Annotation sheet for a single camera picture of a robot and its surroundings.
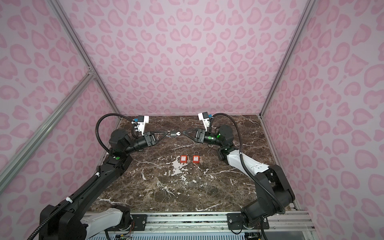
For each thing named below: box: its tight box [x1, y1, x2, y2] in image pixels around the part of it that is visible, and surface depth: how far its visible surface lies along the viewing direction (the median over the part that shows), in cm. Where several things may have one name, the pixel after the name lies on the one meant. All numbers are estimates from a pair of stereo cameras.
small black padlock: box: [170, 130, 177, 137], surface depth 70 cm
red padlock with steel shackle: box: [180, 150, 188, 164], surface depth 96 cm
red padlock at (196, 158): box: [192, 150, 201, 164], surface depth 97 cm
